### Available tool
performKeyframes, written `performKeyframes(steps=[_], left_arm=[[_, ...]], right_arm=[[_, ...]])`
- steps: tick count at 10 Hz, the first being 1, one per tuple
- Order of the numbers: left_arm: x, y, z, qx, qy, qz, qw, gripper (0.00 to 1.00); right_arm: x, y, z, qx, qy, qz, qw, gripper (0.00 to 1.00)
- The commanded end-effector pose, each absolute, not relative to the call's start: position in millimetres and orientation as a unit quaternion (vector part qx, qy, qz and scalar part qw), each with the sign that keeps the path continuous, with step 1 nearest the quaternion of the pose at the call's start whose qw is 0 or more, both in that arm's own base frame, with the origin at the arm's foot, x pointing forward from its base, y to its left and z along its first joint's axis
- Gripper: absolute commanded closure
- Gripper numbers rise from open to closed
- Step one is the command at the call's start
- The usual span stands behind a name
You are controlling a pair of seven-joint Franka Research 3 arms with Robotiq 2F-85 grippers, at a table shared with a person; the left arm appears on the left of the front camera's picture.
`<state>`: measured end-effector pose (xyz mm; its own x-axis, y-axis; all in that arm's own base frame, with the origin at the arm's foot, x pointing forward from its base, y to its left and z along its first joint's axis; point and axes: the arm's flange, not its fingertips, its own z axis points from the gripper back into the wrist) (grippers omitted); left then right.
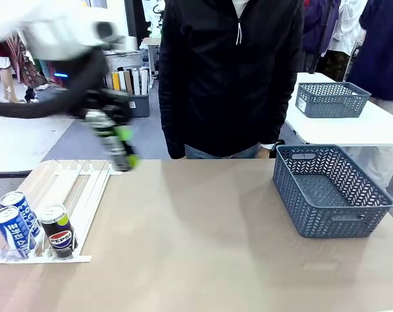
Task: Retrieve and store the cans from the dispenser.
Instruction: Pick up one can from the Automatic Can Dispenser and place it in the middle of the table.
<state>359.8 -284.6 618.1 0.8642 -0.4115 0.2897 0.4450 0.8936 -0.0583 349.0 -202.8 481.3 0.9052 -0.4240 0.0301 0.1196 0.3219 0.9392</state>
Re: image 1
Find person's right forearm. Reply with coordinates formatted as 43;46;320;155
159;90;188;160

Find white folding table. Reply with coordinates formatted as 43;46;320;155
283;71;393;146

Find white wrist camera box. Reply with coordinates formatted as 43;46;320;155
92;21;127;45

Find brown material roll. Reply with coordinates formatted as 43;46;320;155
123;70;133;95

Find black green drink can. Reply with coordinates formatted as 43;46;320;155
84;109;134;172

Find grey workbench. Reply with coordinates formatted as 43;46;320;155
140;37;163;88

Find blue-grey plastic woven basket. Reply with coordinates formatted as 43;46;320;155
295;82;372;119
272;144;393;239

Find dark patterned skirt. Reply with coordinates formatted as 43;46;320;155
322;48;351;82

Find white hanging shirt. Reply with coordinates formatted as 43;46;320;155
327;0;369;57

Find person's blue jeans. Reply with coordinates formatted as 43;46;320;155
183;142;277;160

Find black cable sleeve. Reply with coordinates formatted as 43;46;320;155
0;48;109;120

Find purple hanging garment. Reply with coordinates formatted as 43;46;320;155
303;0;342;56

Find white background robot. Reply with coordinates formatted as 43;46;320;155
147;0;166;36

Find person's left forearm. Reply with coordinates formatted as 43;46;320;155
259;87;298;152

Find mannequin in patterned dress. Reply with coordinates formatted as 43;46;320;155
0;32;51;105

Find person in navy coat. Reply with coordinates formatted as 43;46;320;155
347;0;393;189

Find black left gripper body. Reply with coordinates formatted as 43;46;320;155
64;86;134;127

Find black Pepsi can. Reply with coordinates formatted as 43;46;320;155
39;203;79;260

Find blue Pocari Sweat can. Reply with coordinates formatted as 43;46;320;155
0;191;42;239
0;205;35;260

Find person in black jacket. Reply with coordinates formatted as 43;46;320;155
158;0;305;160

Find white can dispenser rack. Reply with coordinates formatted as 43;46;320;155
0;158;123;265

